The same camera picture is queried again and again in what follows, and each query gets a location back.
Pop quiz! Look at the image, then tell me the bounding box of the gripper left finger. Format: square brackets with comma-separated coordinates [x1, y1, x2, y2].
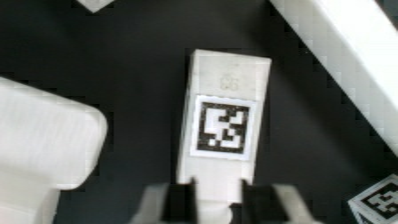
[133, 180, 199, 224]

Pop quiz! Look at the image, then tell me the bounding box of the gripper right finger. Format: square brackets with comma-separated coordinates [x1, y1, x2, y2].
[241, 181, 303, 224]

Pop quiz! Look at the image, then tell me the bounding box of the white chair leg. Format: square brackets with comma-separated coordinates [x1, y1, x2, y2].
[175, 49, 271, 224]
[76, 0, 113, 13]

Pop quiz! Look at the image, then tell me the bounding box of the front long chair side piece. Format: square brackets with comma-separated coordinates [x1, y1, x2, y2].
[0, 77, 106, 224]

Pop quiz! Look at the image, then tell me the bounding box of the small white tagged block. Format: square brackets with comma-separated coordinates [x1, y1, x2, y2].
[348, 174, 398, 224]

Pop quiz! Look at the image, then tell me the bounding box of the white right border rail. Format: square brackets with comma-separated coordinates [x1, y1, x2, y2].
[270, 0, 398, 156]

